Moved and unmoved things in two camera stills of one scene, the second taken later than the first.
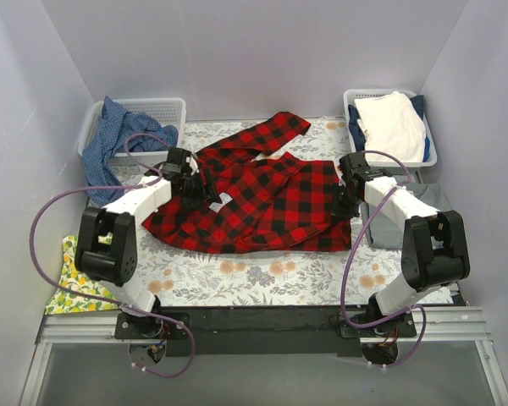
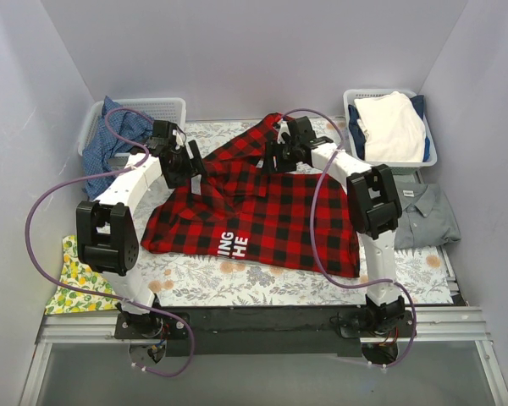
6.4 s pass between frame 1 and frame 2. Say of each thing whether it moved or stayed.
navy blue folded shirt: stayed
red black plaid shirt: moved
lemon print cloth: stayed
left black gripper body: moved
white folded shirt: stayed
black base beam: stayed
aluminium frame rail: stayed
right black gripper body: moved
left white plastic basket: stayed
